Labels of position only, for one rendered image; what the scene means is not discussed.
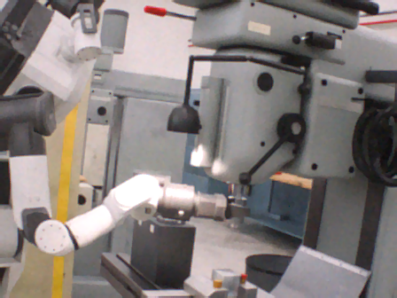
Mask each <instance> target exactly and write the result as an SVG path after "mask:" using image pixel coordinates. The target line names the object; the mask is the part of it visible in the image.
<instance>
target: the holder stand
mask: <svg viewBox="0 0 397 298"><path fill-rule="evenodd" d="M132 237H133V239H132V246H131V256H130V264H131V265H132V266H133V267H135V268H136V269H137V270H138V271H140V272H141V273H142V274H143V275H144V276H146V277H147V278H148V279H149V280H150V281H151V282H152V283H153V284H155V285H160V284H174V285H177V284H184V281H185V280H186V279H188V278H189V277H190V276H191V265H192V259H193V248H194V243H195V238H196V227H195V226H193V225H192V224H189V223H186V221H181V222H180V223H178V221H177V220H172V219H166V218H162V216H161V215H160V213H155V214H154V215H153V217H151V218H150V219H149V220H144V221H139V220H136V219H135V218H134V229H133V234H132Z"/></svg>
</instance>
